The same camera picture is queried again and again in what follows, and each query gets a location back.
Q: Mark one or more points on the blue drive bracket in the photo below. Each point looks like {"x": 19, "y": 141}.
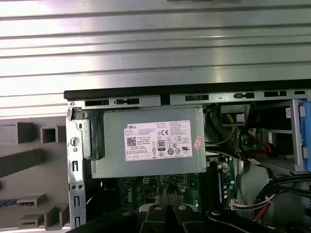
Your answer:
{"x": 305, "y": 136}

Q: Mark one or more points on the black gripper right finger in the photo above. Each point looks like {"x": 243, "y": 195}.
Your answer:
{"x": 184, "y": 221}

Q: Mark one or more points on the metal drive cage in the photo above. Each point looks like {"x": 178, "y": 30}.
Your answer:
{"x": 295, "y": 136}

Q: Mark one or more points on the grey power supply unit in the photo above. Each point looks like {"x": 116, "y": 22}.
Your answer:
{"x": 114, "y": 145}

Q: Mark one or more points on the green motherboard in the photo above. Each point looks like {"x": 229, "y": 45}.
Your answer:
{"x": 196, "y": 194}

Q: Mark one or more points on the RAM stick with blue label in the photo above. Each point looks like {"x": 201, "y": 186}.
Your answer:
{"x": 220, "y": 187}

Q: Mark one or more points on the black PC case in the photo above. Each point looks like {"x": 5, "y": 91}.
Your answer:
{"x": 109, "y": 94}

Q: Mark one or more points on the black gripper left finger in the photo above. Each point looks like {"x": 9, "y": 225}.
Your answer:
{"x": 155, "y": 221}

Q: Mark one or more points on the grey parts rack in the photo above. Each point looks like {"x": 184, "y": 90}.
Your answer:
{"x": 29, "y": 187}

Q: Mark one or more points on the RAM stick in rack slot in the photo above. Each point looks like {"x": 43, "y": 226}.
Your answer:
{"x": 8, "y": 203}

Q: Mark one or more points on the metal socket cover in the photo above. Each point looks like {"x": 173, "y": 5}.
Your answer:
{"x": 167, "y": 188}

